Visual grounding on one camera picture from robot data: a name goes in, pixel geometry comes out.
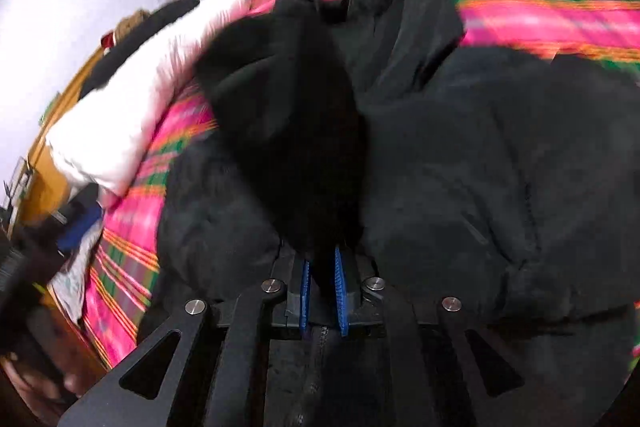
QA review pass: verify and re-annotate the wooden bed frame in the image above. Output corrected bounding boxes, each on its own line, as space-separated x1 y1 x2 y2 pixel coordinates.
9 52 103 233

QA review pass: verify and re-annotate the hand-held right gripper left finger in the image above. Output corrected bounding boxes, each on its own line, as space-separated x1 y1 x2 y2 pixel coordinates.
57 257 315 427

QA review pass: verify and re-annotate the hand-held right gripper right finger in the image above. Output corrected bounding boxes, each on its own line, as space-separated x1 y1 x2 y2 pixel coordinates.
332 246 551 427

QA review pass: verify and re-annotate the pink pillow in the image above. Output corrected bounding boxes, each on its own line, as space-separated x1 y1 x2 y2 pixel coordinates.
46 0 251 210

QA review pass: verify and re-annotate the blue cloth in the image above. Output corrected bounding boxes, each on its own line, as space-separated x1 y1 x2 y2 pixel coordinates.
56 202 103 255

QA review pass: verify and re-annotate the black puffer jacket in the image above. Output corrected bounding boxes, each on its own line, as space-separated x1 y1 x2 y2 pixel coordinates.
156 0 640 427

